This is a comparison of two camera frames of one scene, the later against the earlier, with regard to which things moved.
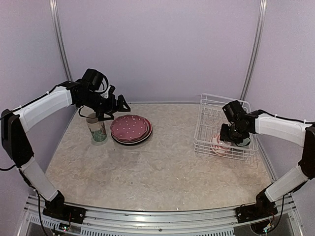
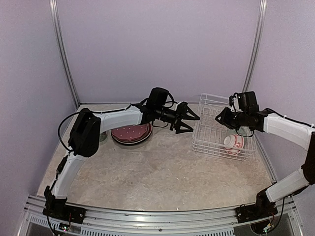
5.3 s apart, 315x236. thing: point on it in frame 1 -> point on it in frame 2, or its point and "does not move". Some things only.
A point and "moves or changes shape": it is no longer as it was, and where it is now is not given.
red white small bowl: [220, 147] moves or changes shape
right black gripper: [224, 135] -> [225, 119]
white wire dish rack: [207, 140] does not move
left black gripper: [112, 107] -> [180, 116]
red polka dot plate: [129, 127] does not move
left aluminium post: [53, 4] does not move
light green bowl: [245, 142] moves or changes shape
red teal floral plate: [148, 133] does not move
